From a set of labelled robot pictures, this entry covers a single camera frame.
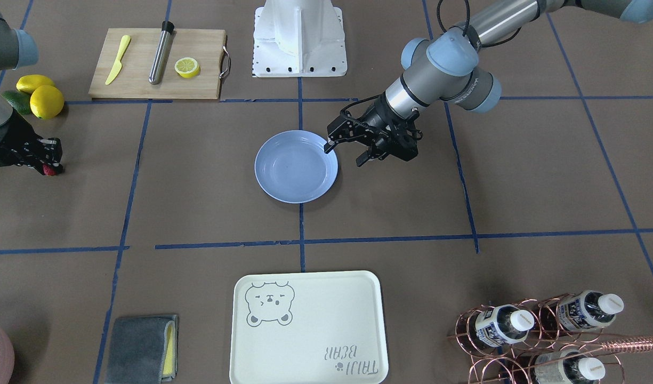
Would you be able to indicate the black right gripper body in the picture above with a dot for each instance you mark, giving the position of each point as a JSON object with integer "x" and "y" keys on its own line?
{"x": 7, "y": 140}

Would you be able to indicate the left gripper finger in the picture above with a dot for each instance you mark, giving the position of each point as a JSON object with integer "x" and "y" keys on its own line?
{"x": 329, "y": 146}
{"x": 365, "y": 157}

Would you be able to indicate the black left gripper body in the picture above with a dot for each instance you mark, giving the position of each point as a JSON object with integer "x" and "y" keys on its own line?
{"x": 376, "y": 116}

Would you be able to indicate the red strawberry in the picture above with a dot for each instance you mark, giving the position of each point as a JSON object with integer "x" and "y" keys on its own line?
{"x": 49, "y": 171}

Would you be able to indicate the blue plate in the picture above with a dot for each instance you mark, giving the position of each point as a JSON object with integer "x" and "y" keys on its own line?
{"x": 292, "y": 167}

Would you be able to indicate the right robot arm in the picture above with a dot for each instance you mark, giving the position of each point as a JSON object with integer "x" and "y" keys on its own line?
{"x": 17, "y": 49}

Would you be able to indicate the yellow lemon round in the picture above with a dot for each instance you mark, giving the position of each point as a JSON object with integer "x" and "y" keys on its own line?
{"x": 46, "y": 102}

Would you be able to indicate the yellow lemon upper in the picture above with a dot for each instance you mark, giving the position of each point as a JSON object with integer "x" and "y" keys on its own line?
{"x": 29, "y": 83}

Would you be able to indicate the yellow plastic knife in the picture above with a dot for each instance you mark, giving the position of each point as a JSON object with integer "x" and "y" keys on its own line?
{"x": 118, "y": 65}

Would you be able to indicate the wooden cutting board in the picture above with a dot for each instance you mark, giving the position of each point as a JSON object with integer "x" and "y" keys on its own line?
{"x": 204, "y": 45}

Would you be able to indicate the half lemon slice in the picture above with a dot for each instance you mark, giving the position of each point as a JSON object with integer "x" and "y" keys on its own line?
{"x": 187, "y": 67}

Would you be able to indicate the steel cylinder muddler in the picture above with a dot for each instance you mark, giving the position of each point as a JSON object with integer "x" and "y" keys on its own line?
{"x": 163, "y": 50}

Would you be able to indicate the cream bear tray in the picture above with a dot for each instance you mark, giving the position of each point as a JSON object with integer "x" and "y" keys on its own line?
{"x": 319, "y": 327}

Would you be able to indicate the grey folded cloth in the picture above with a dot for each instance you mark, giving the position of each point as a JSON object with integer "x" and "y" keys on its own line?
{"x": 143, "y": 349}

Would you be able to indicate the bottle white cap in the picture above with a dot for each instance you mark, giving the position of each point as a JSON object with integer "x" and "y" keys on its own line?
{"x": 589, "y": 310}
{"x": 502, "y": 325}
{"x": 566, "y": 366}

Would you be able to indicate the bottle white cap bottom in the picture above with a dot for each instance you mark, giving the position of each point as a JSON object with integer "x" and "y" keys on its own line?
{"x": 566, "y": 366}

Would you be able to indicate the copper bar spoon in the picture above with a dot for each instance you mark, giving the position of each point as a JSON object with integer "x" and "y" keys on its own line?
{"x": 602, "y": 344}

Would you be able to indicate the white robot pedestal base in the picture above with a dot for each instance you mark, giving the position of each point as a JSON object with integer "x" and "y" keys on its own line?
{"x": 299, "y": 39}

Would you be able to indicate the copper wire bottle rack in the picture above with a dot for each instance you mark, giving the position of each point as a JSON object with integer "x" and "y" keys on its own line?
{"x": 514, "y": 361}

